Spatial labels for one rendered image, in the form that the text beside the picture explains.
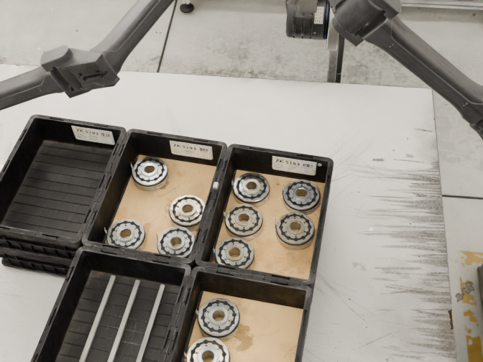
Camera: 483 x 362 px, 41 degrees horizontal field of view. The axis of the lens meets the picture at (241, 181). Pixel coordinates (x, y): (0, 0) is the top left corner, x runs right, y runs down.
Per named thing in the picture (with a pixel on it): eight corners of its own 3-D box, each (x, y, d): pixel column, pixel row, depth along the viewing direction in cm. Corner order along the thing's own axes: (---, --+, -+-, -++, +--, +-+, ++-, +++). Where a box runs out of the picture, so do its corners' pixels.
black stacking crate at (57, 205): (43, 139, 201) (32, 115, 192) (134, 154, 197) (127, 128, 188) (-12, 248, 178) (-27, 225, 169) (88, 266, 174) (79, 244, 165)
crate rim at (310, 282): (229, 147, 185) (228, 142, 183) (333, 163, 180) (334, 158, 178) (194, 268, 162) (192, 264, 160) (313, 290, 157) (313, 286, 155)
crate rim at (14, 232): (34, 118, 193) (31, 113, 192) (129, 132, 189) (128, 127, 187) (-26, 230, 170) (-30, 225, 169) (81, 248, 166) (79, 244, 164)
